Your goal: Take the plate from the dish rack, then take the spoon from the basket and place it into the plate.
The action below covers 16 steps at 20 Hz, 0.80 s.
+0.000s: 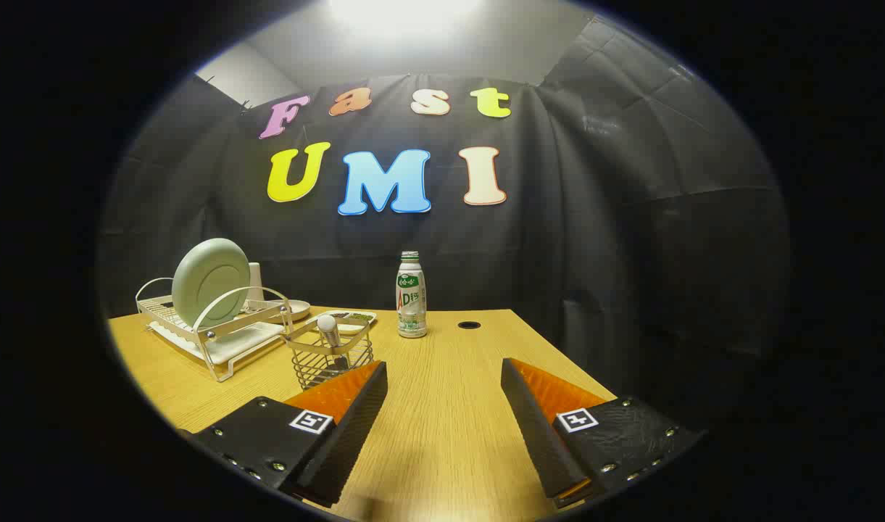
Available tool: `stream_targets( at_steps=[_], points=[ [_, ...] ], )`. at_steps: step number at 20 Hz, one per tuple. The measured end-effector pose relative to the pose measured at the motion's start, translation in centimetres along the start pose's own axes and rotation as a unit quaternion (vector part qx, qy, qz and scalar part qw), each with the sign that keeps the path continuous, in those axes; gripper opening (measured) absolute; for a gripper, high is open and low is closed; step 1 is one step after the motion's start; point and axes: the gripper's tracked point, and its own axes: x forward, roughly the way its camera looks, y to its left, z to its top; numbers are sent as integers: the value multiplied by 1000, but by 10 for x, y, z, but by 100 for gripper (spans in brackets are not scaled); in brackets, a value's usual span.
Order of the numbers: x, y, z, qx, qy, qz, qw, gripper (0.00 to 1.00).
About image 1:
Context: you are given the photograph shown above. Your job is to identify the black backdrop cloth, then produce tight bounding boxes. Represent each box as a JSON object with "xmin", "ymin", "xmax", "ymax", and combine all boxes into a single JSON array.
[{"xmin": 98, "ymin": 14, "xmax": 791, "ymax": 418}]

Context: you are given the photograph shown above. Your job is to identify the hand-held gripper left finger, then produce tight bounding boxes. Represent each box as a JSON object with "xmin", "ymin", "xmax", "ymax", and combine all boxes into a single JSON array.
[{"xmin": 178, "ymin": 360, "xmax": 389, "ymax": 508}]

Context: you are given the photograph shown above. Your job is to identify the white drink bottle green label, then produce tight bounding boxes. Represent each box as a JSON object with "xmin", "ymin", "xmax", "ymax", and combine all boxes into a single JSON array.
[{"xmin": 396, "ymin": 251, "xmax": 428, "ymax": 339}]

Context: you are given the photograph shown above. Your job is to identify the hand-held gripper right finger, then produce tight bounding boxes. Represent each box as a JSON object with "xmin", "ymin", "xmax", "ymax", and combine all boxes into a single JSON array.
[{"xmin": 500, "ymin": 357, "xmax": 706, "ymax": 510}]

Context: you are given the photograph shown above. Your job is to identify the spoon with checked handle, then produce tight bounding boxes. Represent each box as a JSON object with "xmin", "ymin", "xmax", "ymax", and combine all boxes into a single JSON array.
[{"xmin": 317, "ymin": 314, "xmax": 350, "ymax": 370}]

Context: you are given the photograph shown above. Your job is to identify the white wire dish rack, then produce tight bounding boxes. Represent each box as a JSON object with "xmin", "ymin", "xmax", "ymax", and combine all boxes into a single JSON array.
[{"xmin": 136, "ymin": 277, "xmax": 295, "ymax": 383}]

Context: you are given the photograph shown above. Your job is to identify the white divided bean dish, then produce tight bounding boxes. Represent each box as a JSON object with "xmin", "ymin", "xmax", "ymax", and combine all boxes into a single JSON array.
[{"xmin": 306, "ymin": 310, "xmax": 378, "ymax": 336}]

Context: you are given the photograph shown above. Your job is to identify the metal wire basket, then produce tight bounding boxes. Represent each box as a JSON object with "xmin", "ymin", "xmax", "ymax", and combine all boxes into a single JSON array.
[{"xmin": 281, "ymin": 313, "xmax": 375, "ymax": 391}]

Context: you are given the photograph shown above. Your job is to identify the pale green plate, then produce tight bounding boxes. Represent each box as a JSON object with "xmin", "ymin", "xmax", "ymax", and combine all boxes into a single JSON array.
[{"xmin": 172, "ymin": 238, "xmax": 252, "ymax": 328}]

